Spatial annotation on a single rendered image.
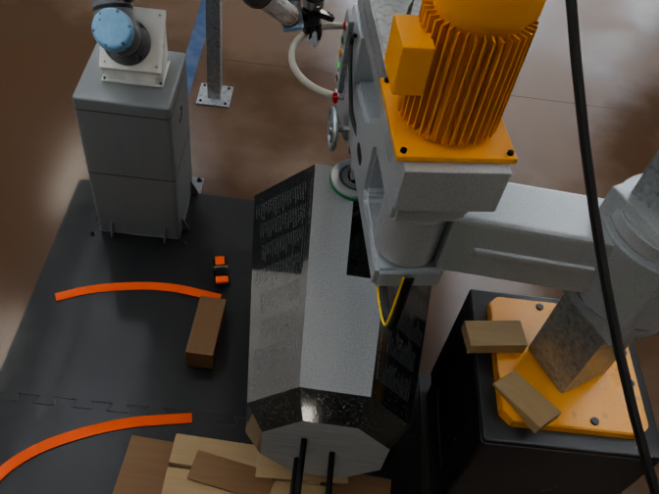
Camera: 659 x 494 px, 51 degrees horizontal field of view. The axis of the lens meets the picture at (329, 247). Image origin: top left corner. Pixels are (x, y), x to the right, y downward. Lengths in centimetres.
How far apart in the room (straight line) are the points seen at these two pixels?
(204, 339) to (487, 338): 127
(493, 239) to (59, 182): 262
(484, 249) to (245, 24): 344
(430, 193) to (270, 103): 283
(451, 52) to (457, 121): 17
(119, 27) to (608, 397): 217
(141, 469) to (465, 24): 202
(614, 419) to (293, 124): 257
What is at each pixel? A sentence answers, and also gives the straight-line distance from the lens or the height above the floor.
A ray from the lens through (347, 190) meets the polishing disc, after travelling 264.
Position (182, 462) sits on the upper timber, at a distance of 267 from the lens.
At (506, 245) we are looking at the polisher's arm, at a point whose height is 141.
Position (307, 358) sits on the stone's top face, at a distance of 220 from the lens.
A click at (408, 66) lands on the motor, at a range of 143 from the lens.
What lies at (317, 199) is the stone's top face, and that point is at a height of 82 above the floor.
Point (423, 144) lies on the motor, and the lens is 156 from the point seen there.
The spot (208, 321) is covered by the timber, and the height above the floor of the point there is 14.
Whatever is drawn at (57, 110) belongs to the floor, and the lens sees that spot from 433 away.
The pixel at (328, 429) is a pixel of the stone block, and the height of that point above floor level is 73.
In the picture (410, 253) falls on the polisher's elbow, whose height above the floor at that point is 132.
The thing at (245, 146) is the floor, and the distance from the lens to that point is 402.
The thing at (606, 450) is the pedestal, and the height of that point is 74.
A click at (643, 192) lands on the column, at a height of 159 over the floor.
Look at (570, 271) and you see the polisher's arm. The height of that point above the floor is 136.
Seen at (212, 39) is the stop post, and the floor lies 43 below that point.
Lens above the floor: 272
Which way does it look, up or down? 50 degrees down
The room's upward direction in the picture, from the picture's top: 11 degrees clockwise
